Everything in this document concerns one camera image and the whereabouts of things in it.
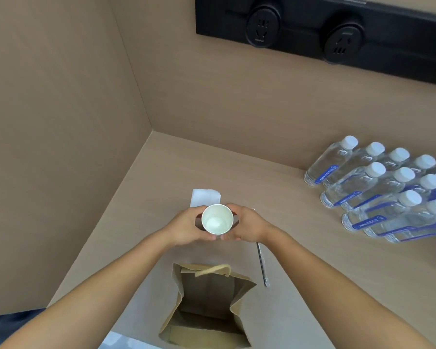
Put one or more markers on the person's left hand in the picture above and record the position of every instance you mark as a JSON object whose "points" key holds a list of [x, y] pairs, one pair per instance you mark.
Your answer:
{"points": [[183, 228]]}

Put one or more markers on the person's right hand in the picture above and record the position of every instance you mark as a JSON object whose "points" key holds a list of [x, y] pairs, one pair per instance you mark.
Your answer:
{"points": [[252, 227]]}

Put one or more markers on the person's right thumb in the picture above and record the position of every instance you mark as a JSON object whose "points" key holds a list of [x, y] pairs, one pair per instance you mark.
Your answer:
{"points": [[234, 208]]}

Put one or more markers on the person's left thumb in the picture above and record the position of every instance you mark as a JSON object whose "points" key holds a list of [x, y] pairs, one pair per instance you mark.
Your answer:
{"points": [[198, 211]]}

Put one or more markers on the white paper cup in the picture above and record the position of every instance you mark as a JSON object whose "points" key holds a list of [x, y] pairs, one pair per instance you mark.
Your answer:
{"points": [[218, 218]]}

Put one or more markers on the person's right forearm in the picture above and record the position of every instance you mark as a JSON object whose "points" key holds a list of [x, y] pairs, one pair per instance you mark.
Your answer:
{"points": [[341, 287]]}

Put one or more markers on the person's left forearm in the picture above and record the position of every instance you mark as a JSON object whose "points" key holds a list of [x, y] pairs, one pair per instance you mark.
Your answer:
{"points": [[94, 290]]}

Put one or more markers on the stack of white napkins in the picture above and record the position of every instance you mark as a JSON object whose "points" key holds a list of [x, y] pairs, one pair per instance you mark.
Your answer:
{"points": [[203, 197]]}

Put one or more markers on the wrapped drinking straw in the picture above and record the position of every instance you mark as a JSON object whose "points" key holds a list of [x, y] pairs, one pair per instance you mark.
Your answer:
{"points": [[262, 265]]}

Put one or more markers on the brown paper bag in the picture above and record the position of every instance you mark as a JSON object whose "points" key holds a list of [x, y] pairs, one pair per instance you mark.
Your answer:
{"points": [[207, 305]]}

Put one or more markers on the group of clear water bottles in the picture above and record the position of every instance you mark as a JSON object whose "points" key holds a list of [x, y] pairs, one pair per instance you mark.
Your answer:
{"points": [[381, 192]]}

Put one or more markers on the white paper sheet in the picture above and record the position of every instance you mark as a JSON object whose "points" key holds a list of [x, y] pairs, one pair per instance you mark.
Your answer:
{"points": [[118, 341]]}

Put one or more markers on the round black power socket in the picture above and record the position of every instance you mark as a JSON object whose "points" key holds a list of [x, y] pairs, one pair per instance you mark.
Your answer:
{"points": [[262, 26], [342, 43]]}

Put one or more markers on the black power socket panel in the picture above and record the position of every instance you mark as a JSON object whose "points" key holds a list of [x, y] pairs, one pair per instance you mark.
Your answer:
{"points": [[305, 21]]}

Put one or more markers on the dark blue clothing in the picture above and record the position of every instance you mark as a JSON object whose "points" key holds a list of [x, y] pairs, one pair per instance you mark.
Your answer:
{"points": [[11, 328]]}

